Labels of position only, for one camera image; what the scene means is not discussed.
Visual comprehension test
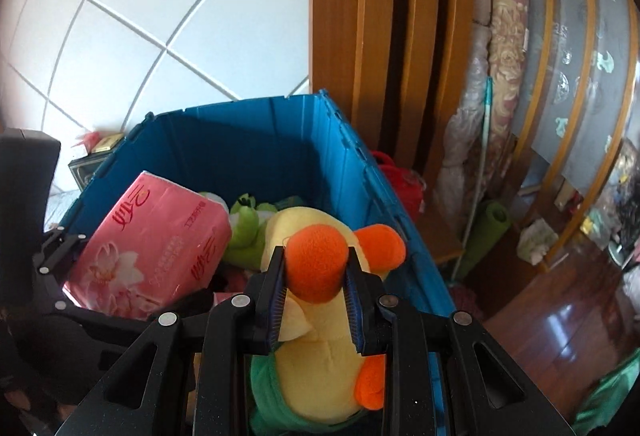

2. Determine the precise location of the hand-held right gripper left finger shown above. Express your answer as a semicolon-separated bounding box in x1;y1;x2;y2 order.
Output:
50;246;288;436

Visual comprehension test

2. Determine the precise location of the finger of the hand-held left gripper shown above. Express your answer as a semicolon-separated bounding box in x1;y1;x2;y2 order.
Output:
40;288;217;343
32;227;97;278

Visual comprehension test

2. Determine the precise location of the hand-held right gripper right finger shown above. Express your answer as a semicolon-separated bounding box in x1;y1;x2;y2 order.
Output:
342;248;576;436

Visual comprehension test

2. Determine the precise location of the yellow duck plush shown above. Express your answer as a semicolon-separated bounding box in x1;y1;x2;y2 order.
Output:
250;207;407;434

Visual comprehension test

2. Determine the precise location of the pink tissue pack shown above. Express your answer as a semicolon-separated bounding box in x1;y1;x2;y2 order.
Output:
64;171;233;322

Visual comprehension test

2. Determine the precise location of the blue plastic crate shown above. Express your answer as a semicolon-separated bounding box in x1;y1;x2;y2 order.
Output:
44;89;457;436

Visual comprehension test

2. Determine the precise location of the black gift box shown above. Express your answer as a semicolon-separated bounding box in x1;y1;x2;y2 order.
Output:
69;155;109;190

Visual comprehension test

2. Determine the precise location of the green frog plush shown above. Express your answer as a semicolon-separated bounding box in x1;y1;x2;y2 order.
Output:
222;195;281;267

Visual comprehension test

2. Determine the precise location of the flat yellow box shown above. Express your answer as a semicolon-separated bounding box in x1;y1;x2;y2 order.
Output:
92;133;125;153

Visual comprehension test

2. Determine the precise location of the red bag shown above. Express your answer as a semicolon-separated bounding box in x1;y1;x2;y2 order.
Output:
372;151;427;218

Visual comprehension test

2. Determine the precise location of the green rolled yoga mat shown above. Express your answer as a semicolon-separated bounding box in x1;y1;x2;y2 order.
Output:
452;202;512;282

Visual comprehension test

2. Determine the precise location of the white crumpled cloth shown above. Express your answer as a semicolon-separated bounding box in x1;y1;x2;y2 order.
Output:
517;218;559;265

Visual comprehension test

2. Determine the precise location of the plastic wrapped roll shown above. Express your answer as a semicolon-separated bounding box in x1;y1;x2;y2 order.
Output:
442;0;496;178

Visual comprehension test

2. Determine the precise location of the green cloth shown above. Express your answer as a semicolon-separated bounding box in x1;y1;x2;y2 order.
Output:
572;350;640;436

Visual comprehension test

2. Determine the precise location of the rolled patterned carpet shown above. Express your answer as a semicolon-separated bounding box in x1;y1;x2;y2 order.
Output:
486;0;532;153

